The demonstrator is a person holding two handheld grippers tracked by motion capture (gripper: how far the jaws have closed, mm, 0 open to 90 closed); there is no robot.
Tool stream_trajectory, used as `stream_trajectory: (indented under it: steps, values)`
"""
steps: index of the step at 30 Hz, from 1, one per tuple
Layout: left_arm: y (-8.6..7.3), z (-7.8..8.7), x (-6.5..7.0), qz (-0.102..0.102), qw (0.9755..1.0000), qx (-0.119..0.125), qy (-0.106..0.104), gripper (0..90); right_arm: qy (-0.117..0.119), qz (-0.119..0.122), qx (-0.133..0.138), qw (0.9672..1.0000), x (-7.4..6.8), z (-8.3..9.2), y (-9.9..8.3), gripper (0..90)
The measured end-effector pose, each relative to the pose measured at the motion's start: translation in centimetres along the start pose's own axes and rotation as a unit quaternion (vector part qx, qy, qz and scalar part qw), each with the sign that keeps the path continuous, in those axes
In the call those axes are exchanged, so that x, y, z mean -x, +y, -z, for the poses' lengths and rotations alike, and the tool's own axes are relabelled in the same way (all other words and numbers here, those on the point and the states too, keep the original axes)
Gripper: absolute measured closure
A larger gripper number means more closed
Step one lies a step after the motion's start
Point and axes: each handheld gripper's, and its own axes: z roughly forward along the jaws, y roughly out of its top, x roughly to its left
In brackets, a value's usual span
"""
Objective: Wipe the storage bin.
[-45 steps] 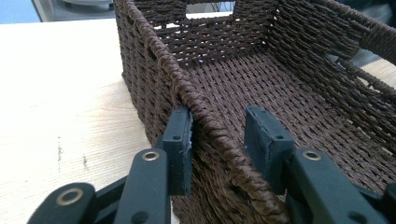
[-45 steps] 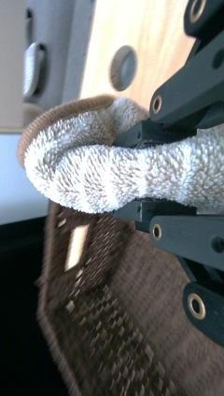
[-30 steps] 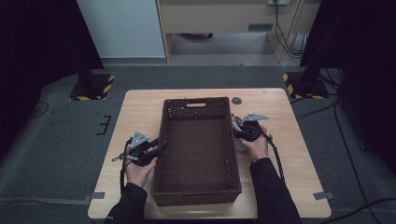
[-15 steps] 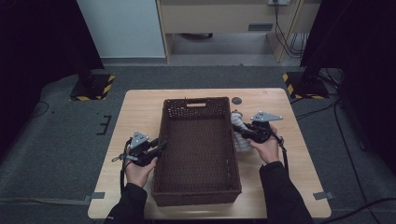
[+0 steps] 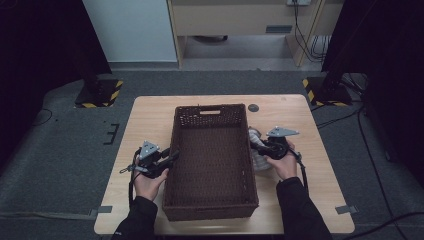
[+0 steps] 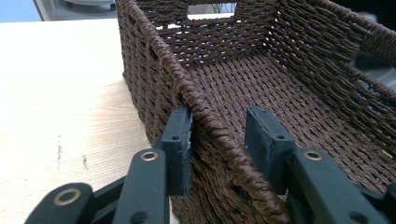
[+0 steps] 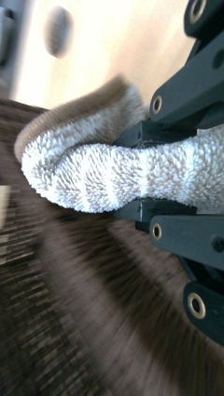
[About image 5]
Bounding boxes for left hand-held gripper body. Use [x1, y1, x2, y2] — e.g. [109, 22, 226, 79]
[133, 140, 168, 179]

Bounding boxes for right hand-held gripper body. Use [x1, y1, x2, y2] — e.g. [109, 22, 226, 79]
[259, 125, 300, 160]

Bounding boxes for grey striped cloth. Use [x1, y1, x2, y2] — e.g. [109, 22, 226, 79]
[248, 127, 273, 172]

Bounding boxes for brown woven basket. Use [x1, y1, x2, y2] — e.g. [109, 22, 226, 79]
[162, 103, 260, 222]

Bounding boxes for person's right hand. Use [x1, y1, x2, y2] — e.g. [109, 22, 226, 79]
[266, 139, 298, 182]

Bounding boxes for person's left hand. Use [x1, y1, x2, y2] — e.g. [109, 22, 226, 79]
[133, 168, 170, 202]

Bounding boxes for black stand base striped edge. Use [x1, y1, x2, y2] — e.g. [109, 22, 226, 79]
[73, 78, 124, 109]
[302, 75, 354, 108]

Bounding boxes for grey tape strip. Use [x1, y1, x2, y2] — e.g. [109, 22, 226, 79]
[334, 204, 359, 215]
[89, 205, 114, 216]

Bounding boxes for grey cabinet label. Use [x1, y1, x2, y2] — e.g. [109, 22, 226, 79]
[265, 24, 293, 34]

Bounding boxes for white panel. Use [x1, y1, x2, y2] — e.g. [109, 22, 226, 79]
[82, 0, 178, 63]

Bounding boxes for light wooden cabinet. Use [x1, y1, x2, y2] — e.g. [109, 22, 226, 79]
[166, 0, 344, 68]

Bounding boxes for black curtain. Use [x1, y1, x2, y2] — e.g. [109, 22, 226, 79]
[0, 0, 113, 168]
[321, 0, 424, 188]

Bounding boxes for right hand-held gripper cable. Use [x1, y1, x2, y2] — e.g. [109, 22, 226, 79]
[289, 148, 309, 194]

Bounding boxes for hand-held gripper cable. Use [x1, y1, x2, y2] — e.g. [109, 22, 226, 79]
[119, 149, 141, 204]
[289, 148, 309, 194]

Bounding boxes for left hand-held gripper cable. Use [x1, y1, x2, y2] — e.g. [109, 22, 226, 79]
[119, 149, 141, 204]

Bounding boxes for short black floor cable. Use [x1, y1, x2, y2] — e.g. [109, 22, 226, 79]
[316, 109, 361, 129]

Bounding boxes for long black floor cable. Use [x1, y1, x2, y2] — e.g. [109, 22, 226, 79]
[358, 106, 401, 240]

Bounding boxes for thin black floor cable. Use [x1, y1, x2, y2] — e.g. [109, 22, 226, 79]
[31, 108, 54, 127]

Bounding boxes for hanging black cables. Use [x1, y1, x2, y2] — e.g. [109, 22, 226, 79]
[293, 3, 331, 64]

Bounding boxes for thick black floor cable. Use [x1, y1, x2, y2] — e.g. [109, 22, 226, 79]
[346, 211, 424, 239]

